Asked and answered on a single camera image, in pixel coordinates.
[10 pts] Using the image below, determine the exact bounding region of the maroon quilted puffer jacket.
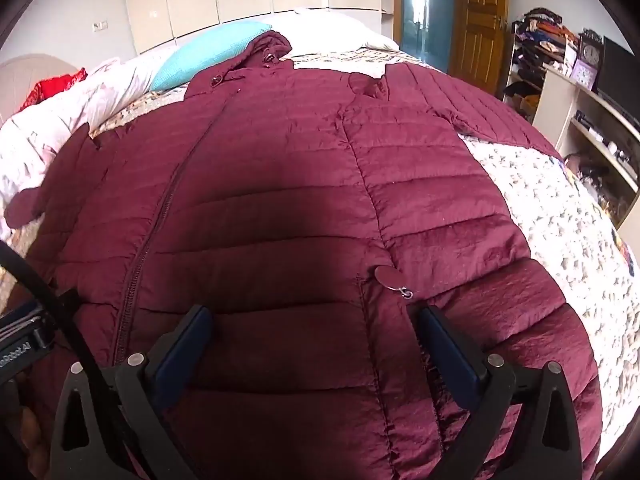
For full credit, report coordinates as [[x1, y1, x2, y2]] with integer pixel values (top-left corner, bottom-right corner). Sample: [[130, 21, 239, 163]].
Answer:
[[4, 30, 603, 480]]

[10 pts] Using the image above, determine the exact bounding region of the clothes shelf rack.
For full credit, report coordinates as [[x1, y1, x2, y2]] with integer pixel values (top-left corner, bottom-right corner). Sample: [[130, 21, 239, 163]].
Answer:
[[501, 8, 579, 122]]

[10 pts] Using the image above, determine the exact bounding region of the pink floral comforter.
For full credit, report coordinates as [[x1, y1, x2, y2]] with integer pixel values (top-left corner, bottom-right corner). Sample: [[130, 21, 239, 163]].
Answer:
[[1, 54, 163, 204]]

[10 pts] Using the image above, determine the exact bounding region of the patterned beige bedspread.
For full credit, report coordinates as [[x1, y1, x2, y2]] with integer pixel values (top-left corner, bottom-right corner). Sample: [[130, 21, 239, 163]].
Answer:
[[0, 46, 640, 466]]

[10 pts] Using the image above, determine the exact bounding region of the red cloth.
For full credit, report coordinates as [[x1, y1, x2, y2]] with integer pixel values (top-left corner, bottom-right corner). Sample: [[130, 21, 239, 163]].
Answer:
[[18, 68, 88, 112]]

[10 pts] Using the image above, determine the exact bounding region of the beige padded headboard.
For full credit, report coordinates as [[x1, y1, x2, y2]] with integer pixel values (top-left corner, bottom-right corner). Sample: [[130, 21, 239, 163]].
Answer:
[[0, 54, 78, 124]]

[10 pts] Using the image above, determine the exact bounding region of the white shelf unit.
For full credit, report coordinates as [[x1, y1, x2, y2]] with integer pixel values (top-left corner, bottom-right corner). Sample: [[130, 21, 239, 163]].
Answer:
[[533, 64, 639, 252]]

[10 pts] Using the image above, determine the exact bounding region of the turquoise pillow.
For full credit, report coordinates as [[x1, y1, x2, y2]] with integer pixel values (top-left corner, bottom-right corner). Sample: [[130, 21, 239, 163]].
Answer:
[[150, 21, 272, 92]]

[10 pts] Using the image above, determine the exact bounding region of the black television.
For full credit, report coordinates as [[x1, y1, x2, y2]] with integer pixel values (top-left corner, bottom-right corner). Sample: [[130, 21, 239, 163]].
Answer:
[[597, 37, 640, 122]]

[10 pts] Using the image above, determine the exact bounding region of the ornate table clock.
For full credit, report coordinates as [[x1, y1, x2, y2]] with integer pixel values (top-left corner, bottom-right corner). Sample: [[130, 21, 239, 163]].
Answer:
[[578, 28, 604, 70]]

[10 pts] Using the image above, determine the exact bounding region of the white pillow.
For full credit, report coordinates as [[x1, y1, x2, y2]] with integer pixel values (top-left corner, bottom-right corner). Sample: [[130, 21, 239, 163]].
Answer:
[[259, 10, 399, 56]]

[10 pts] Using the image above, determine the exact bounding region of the wooden door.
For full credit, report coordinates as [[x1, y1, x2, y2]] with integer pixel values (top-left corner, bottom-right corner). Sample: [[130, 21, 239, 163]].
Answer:
[[448, 0, 509, 94]]

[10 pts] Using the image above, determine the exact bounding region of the black cable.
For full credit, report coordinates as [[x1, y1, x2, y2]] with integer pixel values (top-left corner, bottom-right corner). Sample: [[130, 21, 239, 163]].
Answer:
[[0, 239, 114, 411]]

